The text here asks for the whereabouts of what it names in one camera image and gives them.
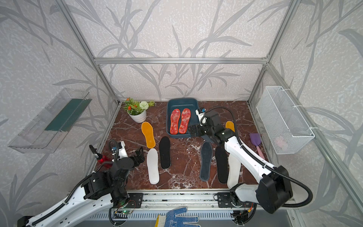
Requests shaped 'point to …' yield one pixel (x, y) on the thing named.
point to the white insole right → (234, 171)
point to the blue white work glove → (170, 220)
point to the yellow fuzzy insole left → (147, 130)
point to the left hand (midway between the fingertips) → (138, 151)
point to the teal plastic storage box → (192, 104)
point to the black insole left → (165, 152)
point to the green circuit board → (125, 212)
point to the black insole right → (222, 159)
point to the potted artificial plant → (137, 110)
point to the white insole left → (152, 157)
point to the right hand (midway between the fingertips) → (194, 124)
